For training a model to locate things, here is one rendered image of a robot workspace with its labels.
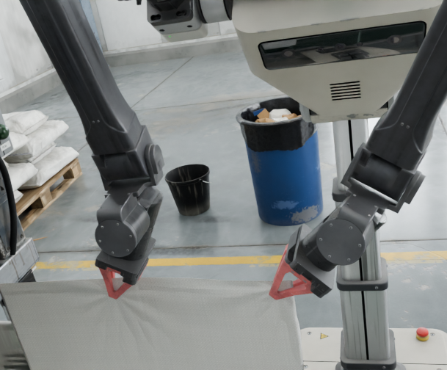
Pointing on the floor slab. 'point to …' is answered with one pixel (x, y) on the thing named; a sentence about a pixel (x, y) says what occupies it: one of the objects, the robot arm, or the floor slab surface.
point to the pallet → (37, 201)
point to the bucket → (190, 188)
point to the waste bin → (282, 163)
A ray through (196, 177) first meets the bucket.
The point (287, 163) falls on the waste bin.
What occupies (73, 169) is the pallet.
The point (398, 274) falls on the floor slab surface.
